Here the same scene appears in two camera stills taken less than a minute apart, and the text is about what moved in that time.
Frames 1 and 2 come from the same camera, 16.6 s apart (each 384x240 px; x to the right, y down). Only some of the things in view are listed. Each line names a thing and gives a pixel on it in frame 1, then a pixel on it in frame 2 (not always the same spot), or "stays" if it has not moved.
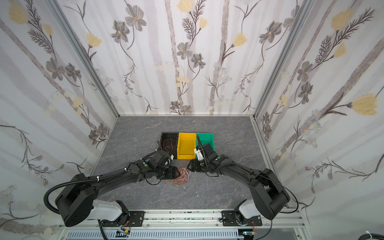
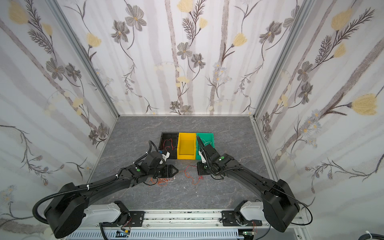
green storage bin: (205, 138) stays
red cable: (184, 174) -> (201, 177)
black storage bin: (169, 142) stays
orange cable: (177, 181) -> (160, 182)
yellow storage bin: (186, 145) stays
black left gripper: (172, 172) stays
